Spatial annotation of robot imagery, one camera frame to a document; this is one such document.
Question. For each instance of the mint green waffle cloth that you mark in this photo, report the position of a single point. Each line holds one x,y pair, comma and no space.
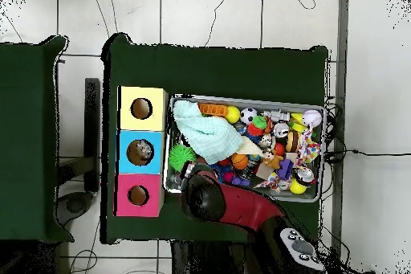
208,135

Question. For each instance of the brown plush monkey toy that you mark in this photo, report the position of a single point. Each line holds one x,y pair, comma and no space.
273,160

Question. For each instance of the yellow plastic ball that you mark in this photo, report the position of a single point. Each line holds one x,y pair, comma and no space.
232,115

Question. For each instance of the small orange basketball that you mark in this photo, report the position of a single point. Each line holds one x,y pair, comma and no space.
240,161

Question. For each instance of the green spiky rubber ball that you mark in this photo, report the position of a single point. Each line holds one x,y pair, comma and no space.
179,156

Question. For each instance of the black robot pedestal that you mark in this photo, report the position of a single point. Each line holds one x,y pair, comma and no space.
199,261

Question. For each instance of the grey metal bar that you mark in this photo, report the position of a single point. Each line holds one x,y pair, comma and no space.
343,29

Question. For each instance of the black upright panel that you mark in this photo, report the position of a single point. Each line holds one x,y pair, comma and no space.
92,126

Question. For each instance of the dark green tablecloth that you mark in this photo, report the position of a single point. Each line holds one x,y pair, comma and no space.
208,71
25,158

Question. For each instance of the wooden box with three holes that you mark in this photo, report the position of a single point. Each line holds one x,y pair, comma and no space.
126,124

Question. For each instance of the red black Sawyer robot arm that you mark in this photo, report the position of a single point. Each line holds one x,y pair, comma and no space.
250,206

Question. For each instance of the white baseball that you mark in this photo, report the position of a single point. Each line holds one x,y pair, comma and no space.
312,118

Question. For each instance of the orange plastic brick toy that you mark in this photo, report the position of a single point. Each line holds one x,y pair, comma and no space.
212,110

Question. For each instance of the small soccer ball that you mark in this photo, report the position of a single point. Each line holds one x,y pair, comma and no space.
249,116

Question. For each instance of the green spiky creature toy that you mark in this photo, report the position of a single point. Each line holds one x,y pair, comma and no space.
259,122

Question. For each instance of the dark grey round base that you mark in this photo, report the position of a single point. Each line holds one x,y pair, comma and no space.
75,206

